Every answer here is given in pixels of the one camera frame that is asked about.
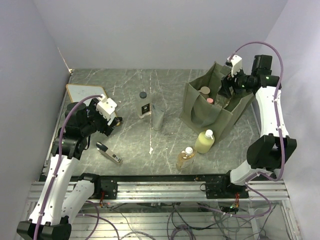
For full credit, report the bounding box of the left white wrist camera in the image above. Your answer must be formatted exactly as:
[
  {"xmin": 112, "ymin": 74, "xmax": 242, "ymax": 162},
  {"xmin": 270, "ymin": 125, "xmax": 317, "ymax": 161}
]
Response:
[{"xmin": 96, "ymin": 94, "xmax": 117, "ymax": 126}]

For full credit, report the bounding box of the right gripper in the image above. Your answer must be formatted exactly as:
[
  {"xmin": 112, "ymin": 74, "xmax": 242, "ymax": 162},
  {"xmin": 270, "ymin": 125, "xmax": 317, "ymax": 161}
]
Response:
[{"xmin": 219, "ymin": 64, "xmax": 253, "ymax": 99}]

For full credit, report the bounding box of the tall clear square bottle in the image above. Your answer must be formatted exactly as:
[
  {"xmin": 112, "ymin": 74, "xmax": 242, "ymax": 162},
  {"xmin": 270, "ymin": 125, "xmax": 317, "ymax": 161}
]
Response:
[{"xmin": 137, "ymin": 91, "xmax": 152, "ymax": 119}]

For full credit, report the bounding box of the green bottle beige cap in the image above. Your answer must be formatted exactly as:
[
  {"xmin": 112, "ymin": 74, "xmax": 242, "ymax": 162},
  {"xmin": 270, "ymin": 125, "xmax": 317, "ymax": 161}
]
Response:
[{"xmin": 199, "ymin": 86, "xmax": 211, "ymax": 99}]

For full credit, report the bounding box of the aluminium rail frame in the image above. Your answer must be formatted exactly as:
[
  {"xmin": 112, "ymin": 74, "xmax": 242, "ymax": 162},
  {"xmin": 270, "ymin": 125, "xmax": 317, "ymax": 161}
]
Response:
[{"xmin": 24, "ymin": 174, "xmax": 296, "ymax": 240}]

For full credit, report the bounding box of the orange bottle pink cap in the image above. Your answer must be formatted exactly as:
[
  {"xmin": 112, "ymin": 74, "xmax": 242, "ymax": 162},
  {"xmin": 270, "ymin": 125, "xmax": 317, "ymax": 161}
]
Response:
[{"xmin": 206, "ymin": 97, "xmax": 214, "ymax": 105}]

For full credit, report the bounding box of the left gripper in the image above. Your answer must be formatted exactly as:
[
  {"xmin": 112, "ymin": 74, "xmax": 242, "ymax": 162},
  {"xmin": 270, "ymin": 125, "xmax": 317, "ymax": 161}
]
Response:
[{"xmin": 80, "ymin": 97, "xmax": 119, "ymax": 137}]

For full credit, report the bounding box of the amber bottle white cap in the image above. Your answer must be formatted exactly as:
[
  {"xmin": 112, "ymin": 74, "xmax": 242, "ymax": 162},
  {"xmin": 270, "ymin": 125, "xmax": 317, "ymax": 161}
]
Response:
[{"xmin": 175, "ymin": 146, "xmax": 196, "ymax": 171}]

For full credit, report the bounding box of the yellow-green pump bottle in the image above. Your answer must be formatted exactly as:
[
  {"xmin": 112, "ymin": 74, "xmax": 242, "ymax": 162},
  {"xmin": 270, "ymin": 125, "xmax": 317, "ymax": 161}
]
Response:
[{"xmin": 194, "ymin": 129, "xmax": 215, "ymax": 154}]

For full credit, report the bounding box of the green canvas bag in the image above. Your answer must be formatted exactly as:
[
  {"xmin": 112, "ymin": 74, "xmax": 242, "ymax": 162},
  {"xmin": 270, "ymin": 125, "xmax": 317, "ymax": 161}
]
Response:
[{"xmin": 179, "ymin": 62, "xmax": 254, "ymax": 142}]

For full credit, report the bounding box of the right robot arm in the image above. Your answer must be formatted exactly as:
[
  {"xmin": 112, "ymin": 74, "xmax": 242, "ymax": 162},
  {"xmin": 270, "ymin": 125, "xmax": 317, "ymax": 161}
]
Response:
[{"xmin": 218, "ymin": 55, "xmax": 297, "ymax": 198}]

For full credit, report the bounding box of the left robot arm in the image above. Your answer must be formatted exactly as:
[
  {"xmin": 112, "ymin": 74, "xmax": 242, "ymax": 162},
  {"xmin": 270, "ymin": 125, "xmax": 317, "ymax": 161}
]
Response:
[{"xmin": 16, "ymin": 94, "xmax": 123, "ymax": 240}]

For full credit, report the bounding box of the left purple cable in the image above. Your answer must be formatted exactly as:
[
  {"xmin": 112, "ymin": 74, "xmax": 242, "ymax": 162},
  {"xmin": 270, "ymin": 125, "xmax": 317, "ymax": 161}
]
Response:
[{"xmin": 33, "ymin": 94, "xmax": 107, "ymax": 240}]

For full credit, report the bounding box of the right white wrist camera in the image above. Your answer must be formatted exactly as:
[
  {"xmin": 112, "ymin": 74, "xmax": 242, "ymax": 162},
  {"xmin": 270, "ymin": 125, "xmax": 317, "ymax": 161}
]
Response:
[{"xmin": 225, "ymin": 54, "xmax": 243, "ymax": 77}]

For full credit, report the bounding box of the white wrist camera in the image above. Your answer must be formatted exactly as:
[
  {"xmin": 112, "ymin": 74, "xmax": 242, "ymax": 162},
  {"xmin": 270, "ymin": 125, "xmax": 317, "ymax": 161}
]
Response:
[
  {"xmin": 225, "ymin": 54, "xmax": 243, "ymax": 77},
  {"xmin": 96, "ymin": 94, "xmax": 117, "ymax": 126}
]

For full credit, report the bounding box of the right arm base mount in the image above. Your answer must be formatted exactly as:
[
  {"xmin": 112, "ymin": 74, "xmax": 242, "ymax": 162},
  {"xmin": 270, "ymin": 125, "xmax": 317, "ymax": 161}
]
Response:
[{"xmin": 200, "ymin": 174, "xmax": 249, "ymax": 199}]

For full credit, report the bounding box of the yellow-framed whiteboard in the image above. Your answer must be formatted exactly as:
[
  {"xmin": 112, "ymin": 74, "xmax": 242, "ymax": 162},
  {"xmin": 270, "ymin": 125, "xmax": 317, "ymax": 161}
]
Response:
[{"xmin": 65, "ymin": 83, "xmax": 118, "ymax": 118}]

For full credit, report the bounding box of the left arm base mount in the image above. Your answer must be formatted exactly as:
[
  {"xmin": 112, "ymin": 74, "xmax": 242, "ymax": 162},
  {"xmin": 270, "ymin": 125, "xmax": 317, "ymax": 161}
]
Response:
[{"xmin": 101, "ymin": 177, "xmax": 118, "ymax": 200}]

